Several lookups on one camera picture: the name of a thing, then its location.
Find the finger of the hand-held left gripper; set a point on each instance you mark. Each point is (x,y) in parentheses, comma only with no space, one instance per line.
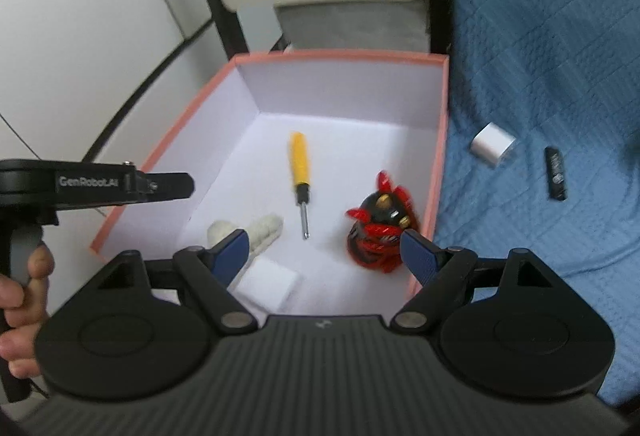
(170,186)

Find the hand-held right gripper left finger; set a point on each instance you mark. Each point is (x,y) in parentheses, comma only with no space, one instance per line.
(231,256)

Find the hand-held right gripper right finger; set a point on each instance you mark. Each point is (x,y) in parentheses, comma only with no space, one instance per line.
(419,258)

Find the white charger plug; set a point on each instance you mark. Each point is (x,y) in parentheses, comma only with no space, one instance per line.
(492,145)
(270,286)

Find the red black figurine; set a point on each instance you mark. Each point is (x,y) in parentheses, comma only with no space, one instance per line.
(380,218)

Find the pink cardboard box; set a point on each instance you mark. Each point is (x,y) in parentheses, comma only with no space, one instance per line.
(330,141)

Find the person's left hand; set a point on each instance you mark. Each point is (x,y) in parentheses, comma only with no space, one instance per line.
(25,301)

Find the black usb stick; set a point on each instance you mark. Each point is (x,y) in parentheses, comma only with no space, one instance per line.
(556,173)

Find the blue quilted chair cover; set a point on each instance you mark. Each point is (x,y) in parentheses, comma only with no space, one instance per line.
(550,41)

